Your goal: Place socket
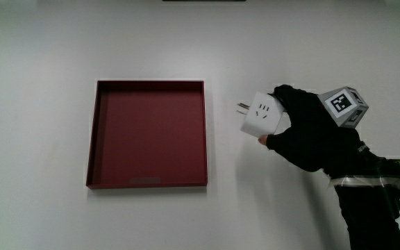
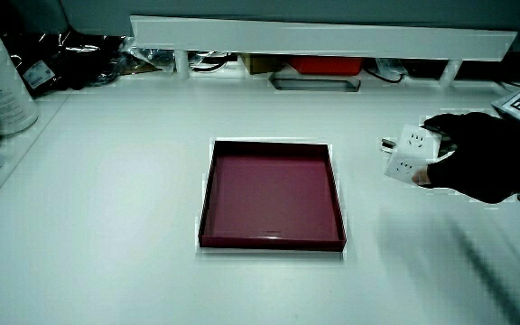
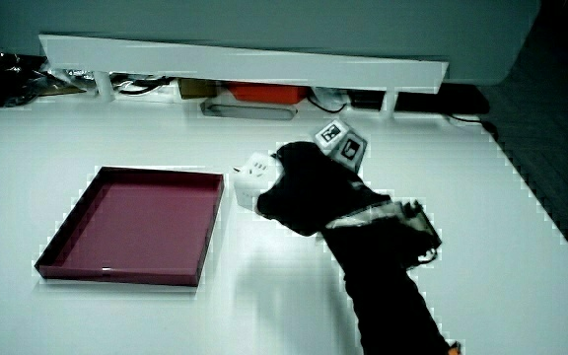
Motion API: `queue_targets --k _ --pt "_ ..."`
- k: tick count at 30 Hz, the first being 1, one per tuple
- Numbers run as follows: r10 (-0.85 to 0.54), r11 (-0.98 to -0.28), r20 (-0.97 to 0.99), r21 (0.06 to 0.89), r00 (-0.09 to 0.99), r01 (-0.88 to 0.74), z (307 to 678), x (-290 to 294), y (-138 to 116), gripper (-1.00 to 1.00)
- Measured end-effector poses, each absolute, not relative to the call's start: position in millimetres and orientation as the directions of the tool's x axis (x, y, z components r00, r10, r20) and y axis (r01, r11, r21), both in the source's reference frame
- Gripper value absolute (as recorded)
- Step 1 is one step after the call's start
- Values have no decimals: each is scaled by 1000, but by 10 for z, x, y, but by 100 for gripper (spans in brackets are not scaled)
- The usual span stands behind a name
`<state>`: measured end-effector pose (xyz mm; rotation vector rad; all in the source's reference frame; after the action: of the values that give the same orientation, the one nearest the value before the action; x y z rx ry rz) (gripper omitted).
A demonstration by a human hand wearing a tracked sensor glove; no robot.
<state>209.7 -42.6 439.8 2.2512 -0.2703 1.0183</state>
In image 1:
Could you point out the person's right forearm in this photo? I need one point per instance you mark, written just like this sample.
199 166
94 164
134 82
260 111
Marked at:
372 218

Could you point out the white cube socket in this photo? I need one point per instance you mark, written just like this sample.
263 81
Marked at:
260 116

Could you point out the dark red square tray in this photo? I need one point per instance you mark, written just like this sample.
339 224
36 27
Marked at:
148 135

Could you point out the person's right hand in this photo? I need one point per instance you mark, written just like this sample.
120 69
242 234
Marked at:
311 135

